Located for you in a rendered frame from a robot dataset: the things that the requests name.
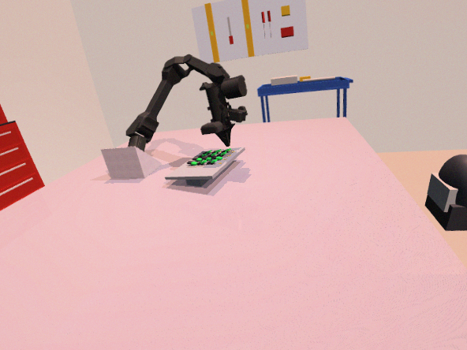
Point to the beige switch panel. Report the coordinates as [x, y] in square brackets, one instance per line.
[205, 166]

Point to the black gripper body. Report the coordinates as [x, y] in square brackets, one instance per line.
[216, 124]

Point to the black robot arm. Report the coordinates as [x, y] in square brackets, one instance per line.
[222, 86]

